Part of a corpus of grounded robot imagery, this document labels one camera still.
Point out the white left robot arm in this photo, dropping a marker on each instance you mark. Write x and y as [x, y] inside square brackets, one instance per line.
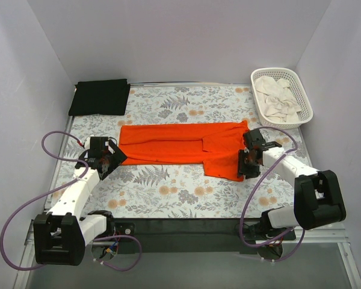
[69, 210]

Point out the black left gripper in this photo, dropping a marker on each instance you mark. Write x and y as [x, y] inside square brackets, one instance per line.
[115, 158]

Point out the folded black t-shirt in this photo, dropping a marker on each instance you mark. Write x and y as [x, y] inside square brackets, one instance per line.
[107, 97]

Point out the crumpled white t-shirt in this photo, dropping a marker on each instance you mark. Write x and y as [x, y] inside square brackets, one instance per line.
[276, 100]

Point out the floral patterned table mat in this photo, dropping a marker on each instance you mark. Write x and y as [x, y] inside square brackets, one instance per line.
[175, 191]

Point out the orange t-shirt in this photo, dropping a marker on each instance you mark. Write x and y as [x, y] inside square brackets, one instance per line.
[214, 145]

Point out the white perforated plastic basket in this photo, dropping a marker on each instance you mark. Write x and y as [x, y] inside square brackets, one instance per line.
[296, 87]

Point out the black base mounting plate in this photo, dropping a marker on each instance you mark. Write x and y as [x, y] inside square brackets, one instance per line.
[194, 235]

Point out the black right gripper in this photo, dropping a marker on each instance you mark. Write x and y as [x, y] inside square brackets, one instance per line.
[242, 164]

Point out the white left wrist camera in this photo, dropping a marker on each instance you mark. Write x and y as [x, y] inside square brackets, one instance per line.
[86, 143]

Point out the aluminium table frame rail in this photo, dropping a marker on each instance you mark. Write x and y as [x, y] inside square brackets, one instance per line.
[129, 244]

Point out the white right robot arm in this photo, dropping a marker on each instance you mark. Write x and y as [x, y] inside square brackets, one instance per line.
[318, 199]

